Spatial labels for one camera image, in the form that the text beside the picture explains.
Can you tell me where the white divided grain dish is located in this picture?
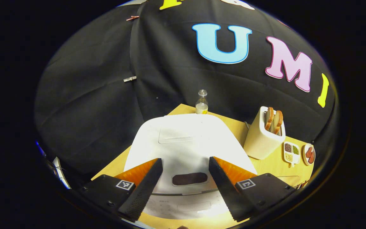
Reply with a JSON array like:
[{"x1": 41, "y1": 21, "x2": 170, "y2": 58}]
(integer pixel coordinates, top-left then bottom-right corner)
[{"x1": 283, "y1": 142, "x2": 301, "y2": 167}]

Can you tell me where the toasted bread slice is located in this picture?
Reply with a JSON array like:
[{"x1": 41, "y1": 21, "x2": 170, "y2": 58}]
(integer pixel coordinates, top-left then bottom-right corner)
[
  {"x1": 273, "y1": 110, "x2": 284, "y2": 135},
  {"x1": 265, "y1": 107, "x2": 274, "y2": 131}
]

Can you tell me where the pale grey box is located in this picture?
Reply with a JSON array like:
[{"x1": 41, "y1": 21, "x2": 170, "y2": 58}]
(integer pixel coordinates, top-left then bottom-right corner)
[{"x1": 52, "y1": 156, "x2": 72, "y2": 190}]

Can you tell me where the white round plate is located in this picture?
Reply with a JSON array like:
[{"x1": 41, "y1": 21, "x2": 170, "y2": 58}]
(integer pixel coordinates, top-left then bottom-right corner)
[{"x1": 302, "y1": 143, "x2": 316, "y2": 166}]

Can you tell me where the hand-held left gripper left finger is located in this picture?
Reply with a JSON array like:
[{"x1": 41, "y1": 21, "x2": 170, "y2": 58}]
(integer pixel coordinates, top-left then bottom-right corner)
[{"x1": 79, "y1": 158, "x2": 163, "y2": 223}]

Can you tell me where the small glass bottle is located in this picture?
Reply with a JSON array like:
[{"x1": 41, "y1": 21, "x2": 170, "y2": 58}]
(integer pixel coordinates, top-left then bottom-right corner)
[{"x1": 195, "y1": 89, "x2": 209, "y2": 115}]

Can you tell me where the white rice cooker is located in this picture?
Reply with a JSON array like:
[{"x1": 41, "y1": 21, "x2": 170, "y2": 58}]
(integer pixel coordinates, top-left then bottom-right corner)
[{"x1": 123, "y1": 114, "x2": 258, "y2": 220}]

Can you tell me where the white toaster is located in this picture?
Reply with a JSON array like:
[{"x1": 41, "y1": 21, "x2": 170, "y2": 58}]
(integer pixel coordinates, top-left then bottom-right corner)
[{"x1": 243, "y1": 106, "x2": 286, "y2": 160}]

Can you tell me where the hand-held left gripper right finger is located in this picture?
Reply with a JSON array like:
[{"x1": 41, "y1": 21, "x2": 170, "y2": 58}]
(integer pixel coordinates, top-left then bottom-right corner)
[{"x1": 208, "y1": 156, "x2": 296, "y2": 222}]

